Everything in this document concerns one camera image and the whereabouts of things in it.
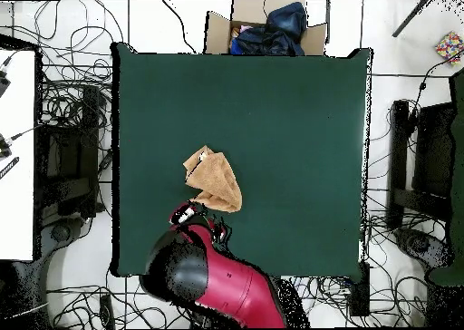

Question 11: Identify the tan terry towel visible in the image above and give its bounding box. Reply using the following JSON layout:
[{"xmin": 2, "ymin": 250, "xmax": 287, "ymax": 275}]
[{"xmin": 182, "ymin": 144, "xmax": 243, "ymax": 214}]

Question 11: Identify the flat black strip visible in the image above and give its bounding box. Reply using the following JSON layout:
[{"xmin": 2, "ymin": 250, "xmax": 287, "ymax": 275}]
[{"xmin": 0, "ymin": 156, "xmax": 20, "ymax": 180}]

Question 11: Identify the grey curved stand base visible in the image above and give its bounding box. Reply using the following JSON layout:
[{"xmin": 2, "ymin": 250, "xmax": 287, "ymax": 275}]
[{"xmin": 10, "ymin": 215, "xmax": 86, "ymax": 329}]

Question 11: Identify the black power strip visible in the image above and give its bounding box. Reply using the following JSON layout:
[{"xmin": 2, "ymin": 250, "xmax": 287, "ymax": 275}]
[
  {"xmin": 348, "ymin": 260, "xmax": 372, "ymax": 318},
  {"xmin": 98, "ymin": 293, "xmax": 116, "ymax": 329}
]

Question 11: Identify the black metal stand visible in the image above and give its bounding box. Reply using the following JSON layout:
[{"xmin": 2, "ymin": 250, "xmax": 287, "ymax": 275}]
[
  {"xmin": 386, "ymin": 99, "xmax": 456, "ymax": 231},
  {"xmin": 35, "ymin": 84, "xmax": 110, "ymax": 229}
]

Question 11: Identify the dark green table cloth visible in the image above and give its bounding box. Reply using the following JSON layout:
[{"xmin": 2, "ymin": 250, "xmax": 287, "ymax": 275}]
[{"xmin": 110, "ymin": 41, "xmax": 374, "ymax": 278}]

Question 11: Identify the white side table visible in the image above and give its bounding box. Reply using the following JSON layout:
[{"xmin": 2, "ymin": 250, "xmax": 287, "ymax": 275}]
[{"xmin": 0, "ymin": 48, "xmax": 37, "ymax": 262}]

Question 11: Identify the brown cardboard box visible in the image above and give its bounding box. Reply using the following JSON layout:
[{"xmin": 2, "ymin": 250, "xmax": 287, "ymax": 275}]
[{"xmin": 203, "ymin": 0, "xmax": 329, "ymax": 57}]

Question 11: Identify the dark blue clothing pile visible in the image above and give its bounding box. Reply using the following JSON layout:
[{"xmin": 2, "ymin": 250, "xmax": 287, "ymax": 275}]
[{"xmin": 228, "ymin": 1, "xmax": 308, "ymax": 57}]

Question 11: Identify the black round floor base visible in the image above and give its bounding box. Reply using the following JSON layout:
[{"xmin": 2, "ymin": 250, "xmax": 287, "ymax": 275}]
[{"xmin": 393, "ymin": 227, "xmax": 454, "ymax": 271}]

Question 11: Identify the black metal rod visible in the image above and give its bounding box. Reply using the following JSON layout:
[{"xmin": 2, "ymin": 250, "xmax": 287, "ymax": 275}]
[{"xmin": 391, "ymin": 0, "xmax": 435, "ymax": 38}]

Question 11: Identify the multicoloured patterned box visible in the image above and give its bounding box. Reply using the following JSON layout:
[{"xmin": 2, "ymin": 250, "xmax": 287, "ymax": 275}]
[{"xmin": 433, "ymin": 30, "xmax": 464, "ymax": 67}]

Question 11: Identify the black cable tangle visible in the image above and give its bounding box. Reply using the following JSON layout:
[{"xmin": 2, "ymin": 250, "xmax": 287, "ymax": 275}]
[
  {"xmin": 271, "ymin": 184, "xmax": 436, "ymax": 327},
  {"xmin": 46, "ymin": 267, "xmax": 189, "ymax": 329},
  {"xmin": 0, "ymin": 0, "xmax": 126, "ymax": 128}
]

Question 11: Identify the single black cable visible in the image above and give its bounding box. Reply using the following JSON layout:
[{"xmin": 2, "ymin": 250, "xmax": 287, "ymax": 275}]
[{"xmin": 160, "ymin": 0, "xmax": 198, "ymax": 54}]

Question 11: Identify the black cable with connector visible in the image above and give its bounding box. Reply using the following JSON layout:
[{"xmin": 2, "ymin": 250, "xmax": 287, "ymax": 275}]
[{"xmin": 407, "ymin": 50, "xmax": 464, "ymax": 131}]

